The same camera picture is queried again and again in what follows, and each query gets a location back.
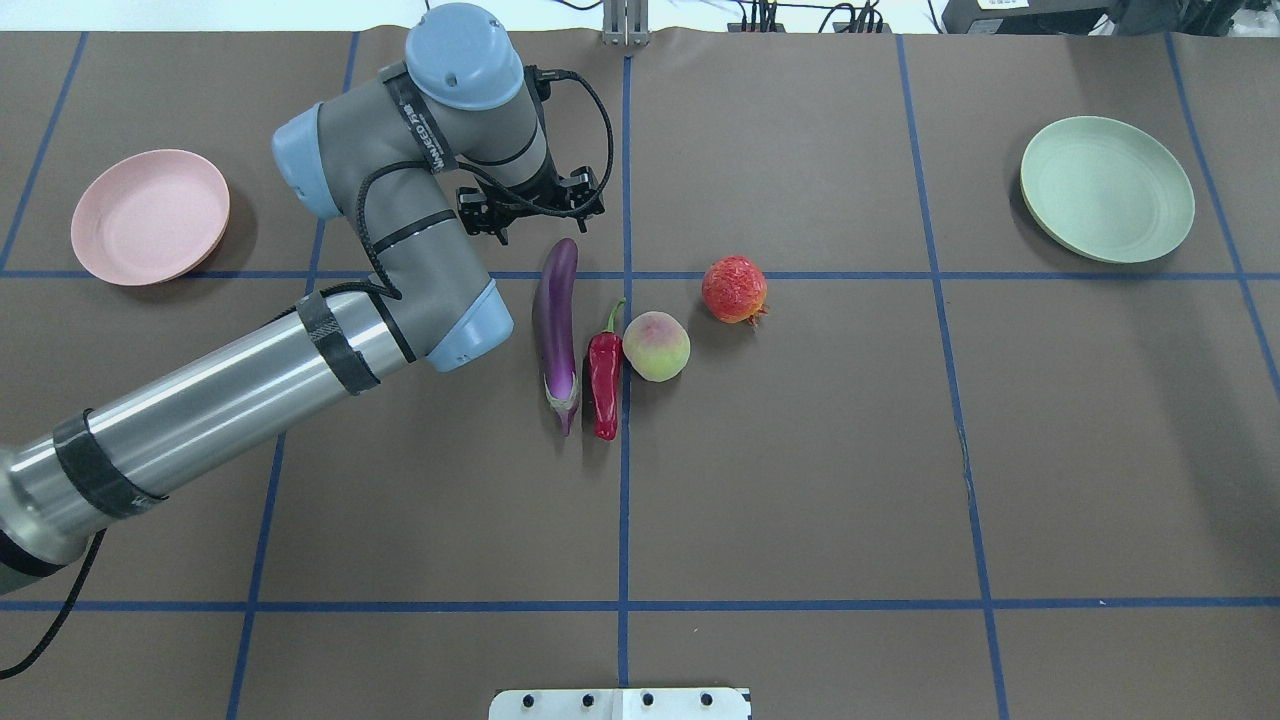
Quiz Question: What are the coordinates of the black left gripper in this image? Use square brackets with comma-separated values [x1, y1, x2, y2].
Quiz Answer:
[457, 167, 607, 245]

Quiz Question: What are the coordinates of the purple eggplant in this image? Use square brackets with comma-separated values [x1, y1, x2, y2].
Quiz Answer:
[532, 238, 581, 436]

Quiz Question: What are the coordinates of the red chili pepper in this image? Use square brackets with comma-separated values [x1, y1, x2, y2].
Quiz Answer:
[586, 297, 627, 441]

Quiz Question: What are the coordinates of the green pink peach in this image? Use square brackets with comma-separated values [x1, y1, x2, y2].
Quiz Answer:
[623, 311, 691, 382]

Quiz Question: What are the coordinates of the red pomegranate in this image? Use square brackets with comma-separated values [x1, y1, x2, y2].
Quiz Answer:
[701, 255, 768, 325]

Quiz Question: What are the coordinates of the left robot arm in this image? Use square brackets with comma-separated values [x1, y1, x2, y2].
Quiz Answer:
[3, 3, 605, 593]

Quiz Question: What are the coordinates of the pink plate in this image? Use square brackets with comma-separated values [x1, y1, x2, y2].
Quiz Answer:
[70, 149, 230, 287]

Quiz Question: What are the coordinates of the green plate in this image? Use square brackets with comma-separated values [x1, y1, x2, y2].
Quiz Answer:
[1018, 117, 1196, 265]

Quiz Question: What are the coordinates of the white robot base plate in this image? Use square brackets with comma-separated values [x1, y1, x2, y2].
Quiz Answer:
[488, 685, 753, 719]

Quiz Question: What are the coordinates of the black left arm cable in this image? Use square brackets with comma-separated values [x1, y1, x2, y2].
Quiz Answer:
[0, 67, 616, 679]

